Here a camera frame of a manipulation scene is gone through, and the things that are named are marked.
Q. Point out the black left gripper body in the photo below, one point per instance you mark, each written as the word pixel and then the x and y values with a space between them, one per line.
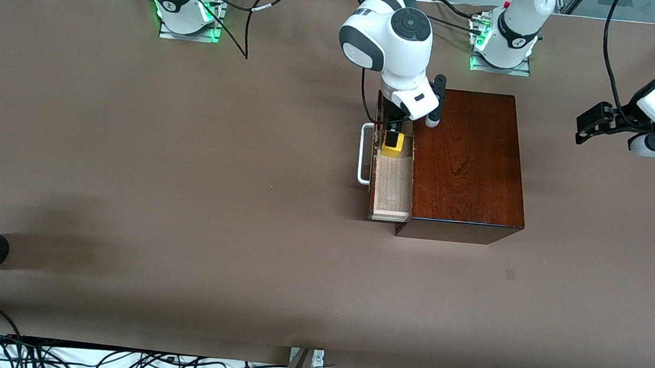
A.
pixel 622 119

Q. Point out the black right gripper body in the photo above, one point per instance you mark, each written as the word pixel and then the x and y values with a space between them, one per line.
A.
pixel 391 120

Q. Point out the yellow block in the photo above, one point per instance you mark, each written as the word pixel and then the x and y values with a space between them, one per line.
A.
pixel 392 153

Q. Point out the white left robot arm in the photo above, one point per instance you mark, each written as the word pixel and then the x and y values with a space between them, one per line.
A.
pixel 519 23

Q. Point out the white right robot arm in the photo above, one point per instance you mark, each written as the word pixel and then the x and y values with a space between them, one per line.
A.
pixel 387 41

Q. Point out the dark brown wooden cabinet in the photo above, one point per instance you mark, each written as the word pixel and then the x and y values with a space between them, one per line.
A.
pixel 470 179

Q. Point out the small clear tape piece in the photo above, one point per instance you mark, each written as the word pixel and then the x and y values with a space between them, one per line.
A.
pixel 510 274

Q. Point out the brown paper table cover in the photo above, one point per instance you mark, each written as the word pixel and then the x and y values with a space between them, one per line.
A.
pixel 240 230

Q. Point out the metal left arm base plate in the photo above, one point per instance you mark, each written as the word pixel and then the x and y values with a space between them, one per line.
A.
pixel 500 70

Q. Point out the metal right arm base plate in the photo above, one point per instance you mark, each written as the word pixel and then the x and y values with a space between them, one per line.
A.
pixel 189 37

